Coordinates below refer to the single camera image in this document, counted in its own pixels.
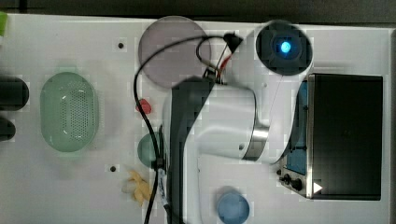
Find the green mug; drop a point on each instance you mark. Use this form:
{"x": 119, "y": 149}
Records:
{"x": 146, "y": 151}

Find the large red strawberry toy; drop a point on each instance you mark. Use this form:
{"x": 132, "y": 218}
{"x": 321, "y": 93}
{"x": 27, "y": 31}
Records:
{"x": 144, "y": 106}

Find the grey round plate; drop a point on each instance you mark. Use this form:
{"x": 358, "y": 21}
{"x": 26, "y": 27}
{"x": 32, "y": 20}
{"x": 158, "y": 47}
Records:
{"x": 175, "y": 64}

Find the green oval colander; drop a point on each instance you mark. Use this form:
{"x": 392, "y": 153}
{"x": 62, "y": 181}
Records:
{"x": 68, "y": 111}

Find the blue bowl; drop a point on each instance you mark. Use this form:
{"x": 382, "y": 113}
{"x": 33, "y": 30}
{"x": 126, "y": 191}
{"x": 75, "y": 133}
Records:
{"x": 232, "y": 207}

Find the peeled banana toy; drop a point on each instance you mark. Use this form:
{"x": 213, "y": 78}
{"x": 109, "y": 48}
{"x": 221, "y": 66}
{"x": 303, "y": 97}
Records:
{"x": 137, "y": 187}

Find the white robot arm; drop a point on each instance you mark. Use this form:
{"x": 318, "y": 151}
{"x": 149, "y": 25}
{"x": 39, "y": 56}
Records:
{"x": 246, "y": 113}

